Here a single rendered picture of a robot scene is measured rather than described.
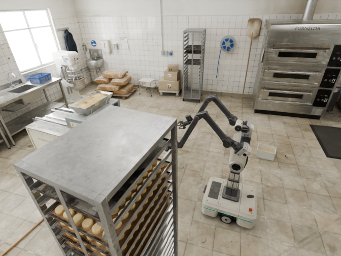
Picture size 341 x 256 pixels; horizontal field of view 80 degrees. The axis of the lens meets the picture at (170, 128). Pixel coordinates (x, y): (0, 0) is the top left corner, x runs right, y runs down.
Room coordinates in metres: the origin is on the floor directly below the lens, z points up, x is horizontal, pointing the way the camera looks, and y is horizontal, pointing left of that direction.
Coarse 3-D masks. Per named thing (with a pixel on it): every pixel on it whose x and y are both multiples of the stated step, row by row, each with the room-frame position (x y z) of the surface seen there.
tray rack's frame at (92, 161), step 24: (96, 120) 1.03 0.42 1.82; (120, 120) 1.03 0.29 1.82; (144, 120) 1.02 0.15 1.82; (168, 120) 1.01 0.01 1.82; (48, 144) 0.81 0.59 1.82; (72, 144) 0.80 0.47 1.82; (96, 144) 0.80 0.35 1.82; (120, 144) 0.79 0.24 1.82; (144, 144) 0.79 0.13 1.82; (24, 168) 0.64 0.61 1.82; (48, 168) 0.64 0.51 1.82; (72, 168) 0.63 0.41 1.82; (96, 168) 0.63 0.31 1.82; (120, 168) 0.63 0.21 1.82; (72, 192) 0.52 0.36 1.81; (96, 192) 0.51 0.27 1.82
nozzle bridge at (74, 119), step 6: (114, 102) 2.73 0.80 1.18; (102, 108) 2.54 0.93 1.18; (72, 114) 2.38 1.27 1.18; (78, 114) 2.38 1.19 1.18; (90, 114) 2.37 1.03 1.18; (66, 120) 2.29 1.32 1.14; (72, 120) 2.25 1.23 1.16; (78, 120) 2.21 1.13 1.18; (84, 120) 2.21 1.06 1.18; (72, 126) 2.27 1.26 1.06
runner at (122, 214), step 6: (168, 150) 1.04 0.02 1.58; (168, 156) 0.98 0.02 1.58; (162, 162) 0.91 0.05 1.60; (156, 168) 0.85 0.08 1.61; (150, 174) 0.83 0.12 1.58; (150, 180) 0.78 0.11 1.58; (144, 186) 0.73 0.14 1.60; (138, 192) 0.69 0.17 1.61; (132, 198) 0.67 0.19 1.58; (132, 204) 0.64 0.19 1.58; (126, 210) 0.59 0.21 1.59; (120, 216) 0.56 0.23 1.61; (114, 222) 0.55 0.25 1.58
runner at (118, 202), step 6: (168, 138) 1.05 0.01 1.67; (168, 144) 0.99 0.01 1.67; (162, 150) 0.92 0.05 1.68; (156, 156) 0.86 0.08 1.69; (150, 162) 0.80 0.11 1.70; (144, 174) 0.74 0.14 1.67; (138, 180) 0.69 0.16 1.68; (132, 186) 0.65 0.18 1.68; (126, 192) 0.61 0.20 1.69; (120, 198) 0.58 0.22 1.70; (120, 204) 0.57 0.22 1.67; (114, 210) 0.54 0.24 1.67
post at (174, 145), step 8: (176, 120) 1.02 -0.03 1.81; (176, 128) 1.02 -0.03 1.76; (176, 136) 1.02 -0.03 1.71; (176, 144) 1.02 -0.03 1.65; (176, 152) 1.01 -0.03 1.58; (176, 160) 1.01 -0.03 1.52; (176, 168) 1.01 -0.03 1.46; (176, 176) 1.01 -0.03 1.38; (176, 184) 1.01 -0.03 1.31; (176, 192) 1.01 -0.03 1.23; (176, 200) 1.01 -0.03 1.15; (176, 208) 1.01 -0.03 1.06; (176, 216) 1.01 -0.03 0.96; (176, 224) 1.01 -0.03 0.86; (176, 232) 1.01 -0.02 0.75; (176, 240) 1.01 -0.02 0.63; (176, 248) 1.01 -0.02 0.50
